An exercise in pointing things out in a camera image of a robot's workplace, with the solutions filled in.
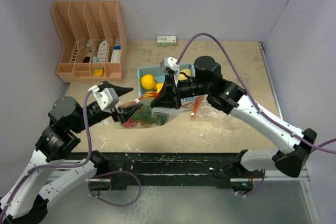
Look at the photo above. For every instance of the yellow bell pepper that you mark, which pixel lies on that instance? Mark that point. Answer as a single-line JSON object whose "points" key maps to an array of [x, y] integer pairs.
{"points": [[158, 87]]}

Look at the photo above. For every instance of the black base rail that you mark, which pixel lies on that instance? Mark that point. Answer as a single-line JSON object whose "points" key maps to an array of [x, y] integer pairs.
{"points": [[219, 170]]}

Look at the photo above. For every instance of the pale yellow pear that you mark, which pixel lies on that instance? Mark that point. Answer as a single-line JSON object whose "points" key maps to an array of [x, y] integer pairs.
{"points": [[185, 74]]}

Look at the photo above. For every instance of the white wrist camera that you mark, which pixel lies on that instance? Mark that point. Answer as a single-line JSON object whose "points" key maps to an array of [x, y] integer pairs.
{"points": [[106, 97], [169, 65]]}

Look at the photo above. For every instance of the white striped packet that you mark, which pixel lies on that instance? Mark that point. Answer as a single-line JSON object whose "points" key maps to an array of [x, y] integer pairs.
{"points": [[102, 51]]}

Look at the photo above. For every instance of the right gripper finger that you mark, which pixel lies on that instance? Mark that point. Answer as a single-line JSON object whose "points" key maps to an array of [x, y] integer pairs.
{"points": [[166, 85], [166, 101]]}

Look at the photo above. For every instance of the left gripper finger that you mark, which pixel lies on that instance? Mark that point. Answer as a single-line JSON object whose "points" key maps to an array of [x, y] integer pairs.
{"points": [[126, 110], [120, 91]]}

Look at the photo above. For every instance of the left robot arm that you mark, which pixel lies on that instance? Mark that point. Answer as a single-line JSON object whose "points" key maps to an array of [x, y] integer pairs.
{"points": [[45, 178]]}

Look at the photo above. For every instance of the white blue packet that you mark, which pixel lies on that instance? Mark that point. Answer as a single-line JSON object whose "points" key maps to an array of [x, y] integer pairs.
{"points": [[116, 52]]}

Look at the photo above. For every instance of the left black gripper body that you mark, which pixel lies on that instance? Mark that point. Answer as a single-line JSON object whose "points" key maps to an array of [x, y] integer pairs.
{"points": [[95, 117]]}

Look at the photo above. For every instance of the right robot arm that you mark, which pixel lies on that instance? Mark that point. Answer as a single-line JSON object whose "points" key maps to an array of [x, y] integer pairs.
{"points": [[292, 143]]}

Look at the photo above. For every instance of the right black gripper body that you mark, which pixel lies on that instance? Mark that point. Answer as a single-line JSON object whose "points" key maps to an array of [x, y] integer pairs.
{"points": [[192, 87]]}

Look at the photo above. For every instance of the yellow block in organizer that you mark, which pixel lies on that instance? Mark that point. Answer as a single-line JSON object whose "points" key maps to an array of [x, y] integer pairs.
{"points": [[98, 73]]}

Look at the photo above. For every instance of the black white packet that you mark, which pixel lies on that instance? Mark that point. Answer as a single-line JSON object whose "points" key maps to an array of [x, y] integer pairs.
{"points": [[88, 52]]}

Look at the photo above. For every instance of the blue plastic basket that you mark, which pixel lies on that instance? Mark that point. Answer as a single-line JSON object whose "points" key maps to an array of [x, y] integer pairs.
{"points": [[158, 74]]}

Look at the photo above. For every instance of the orange plastic file organizer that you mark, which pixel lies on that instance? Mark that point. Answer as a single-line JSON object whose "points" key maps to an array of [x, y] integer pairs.
{"points": [[94, 40]]}

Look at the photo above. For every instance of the small white green box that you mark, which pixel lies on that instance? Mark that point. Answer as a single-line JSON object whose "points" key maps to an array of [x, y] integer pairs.
{"points": [[166, 41]]}

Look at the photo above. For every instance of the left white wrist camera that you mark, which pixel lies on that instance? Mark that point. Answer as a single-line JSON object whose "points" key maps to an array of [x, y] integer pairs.
{"points": [[106, 97]]}

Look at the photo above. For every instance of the small yellow pear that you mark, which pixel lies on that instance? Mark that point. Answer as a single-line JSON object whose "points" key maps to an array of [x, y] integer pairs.
{"points": [[150, 94]]}

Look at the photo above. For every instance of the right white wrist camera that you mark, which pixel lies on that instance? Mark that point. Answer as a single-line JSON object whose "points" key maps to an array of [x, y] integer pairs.
{"points": [[169, 65]]}

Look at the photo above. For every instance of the green orange fruit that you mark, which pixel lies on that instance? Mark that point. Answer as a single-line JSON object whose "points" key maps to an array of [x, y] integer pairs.
{"points": [[145, 117]]}

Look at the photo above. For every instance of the clear zip bag orange zipper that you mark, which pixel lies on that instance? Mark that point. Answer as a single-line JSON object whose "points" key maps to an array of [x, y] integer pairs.
{"points": [[173, 113]]}

